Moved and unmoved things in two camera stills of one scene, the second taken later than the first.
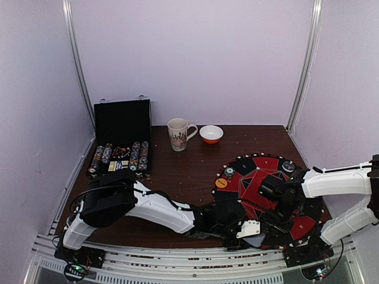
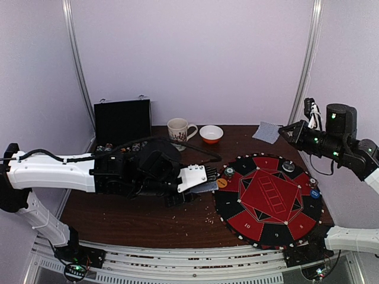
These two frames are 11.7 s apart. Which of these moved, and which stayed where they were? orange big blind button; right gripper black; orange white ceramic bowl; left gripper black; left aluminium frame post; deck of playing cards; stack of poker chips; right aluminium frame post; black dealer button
Moved: right gripper black; deck of playing cards; left gripper black
Stayed: black dealer button; orange big blind button; right aluminium frame post; orange white ceramic bowl; left aluminium frame post; stack of poker chips
